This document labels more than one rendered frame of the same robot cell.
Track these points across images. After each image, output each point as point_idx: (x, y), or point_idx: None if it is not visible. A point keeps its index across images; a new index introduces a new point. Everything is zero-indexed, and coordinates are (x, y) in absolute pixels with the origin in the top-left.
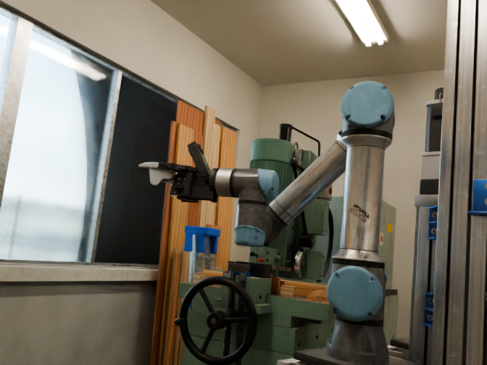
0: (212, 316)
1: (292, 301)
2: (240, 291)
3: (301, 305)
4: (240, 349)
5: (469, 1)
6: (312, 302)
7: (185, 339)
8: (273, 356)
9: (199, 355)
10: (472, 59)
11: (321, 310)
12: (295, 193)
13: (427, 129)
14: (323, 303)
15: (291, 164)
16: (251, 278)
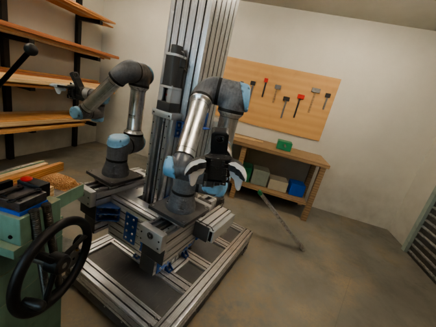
0: (63, 263)
1: (59, 198)
2: (82, 221)
3: (66, 196)
4: (83, 261)
5: (217, 12)
6: (74, 189)
7: (29, 313)
8: (48, 248)
9: (48, 305)
10: (211, 50)
11: (79, 191)
12: (198, 141)
13: (173, 71)
14: (80, 185)
15: (34, 54)
16: (54, 203)
